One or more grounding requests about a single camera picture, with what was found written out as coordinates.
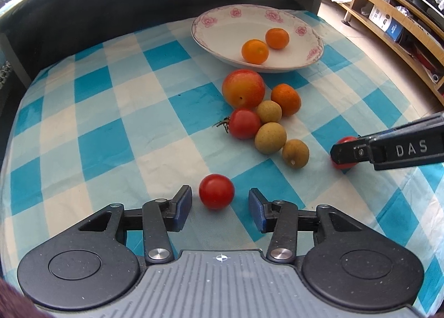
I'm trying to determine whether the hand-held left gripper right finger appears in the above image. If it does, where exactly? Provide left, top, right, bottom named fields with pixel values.
left=248, top=188, right=363, bottom=265

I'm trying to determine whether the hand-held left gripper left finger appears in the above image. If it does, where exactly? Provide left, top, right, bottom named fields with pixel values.
left=78, top=185, right=193, bottom=265

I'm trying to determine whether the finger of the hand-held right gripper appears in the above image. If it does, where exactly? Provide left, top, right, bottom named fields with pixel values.
left=330, top=137, right=374, bottom=166

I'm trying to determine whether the red cherry tomato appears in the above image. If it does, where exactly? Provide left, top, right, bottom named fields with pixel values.
left=199, top=174, right=235, bottom=210
left=331, top=136, right=359, bottom=170

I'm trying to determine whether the cherry tomato with stem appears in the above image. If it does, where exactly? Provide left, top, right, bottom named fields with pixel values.
left=212, top=108, right=262, bottom=140

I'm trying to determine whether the floral white plate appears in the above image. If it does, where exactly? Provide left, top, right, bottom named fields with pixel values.
left=191, top=4, right=325, bottom=73

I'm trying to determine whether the brown longan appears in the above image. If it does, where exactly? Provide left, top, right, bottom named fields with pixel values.
left=282, top=139, right=310, bottom=169
left=256, top=101, right=282, bottom=124
left=254, top=122, right=287, bottom=155

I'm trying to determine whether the blue white checked tablecloth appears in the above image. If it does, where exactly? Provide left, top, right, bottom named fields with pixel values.
left=0, top=9, right=444, bottom=318

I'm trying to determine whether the white blue box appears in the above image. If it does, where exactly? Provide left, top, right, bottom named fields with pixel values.
left=368, top=5, right=393, bottom=31

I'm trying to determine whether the light orange mandarin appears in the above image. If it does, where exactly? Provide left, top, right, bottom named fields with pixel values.
left=241, top=39, right=270, bottom=65

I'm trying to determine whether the person's clothing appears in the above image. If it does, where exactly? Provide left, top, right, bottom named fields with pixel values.
left=0, top=274, right=47, bottom=318

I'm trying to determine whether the houndstooth patterned mat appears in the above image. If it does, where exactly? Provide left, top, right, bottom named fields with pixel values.
left=0, top=61, right=18, bottom=96

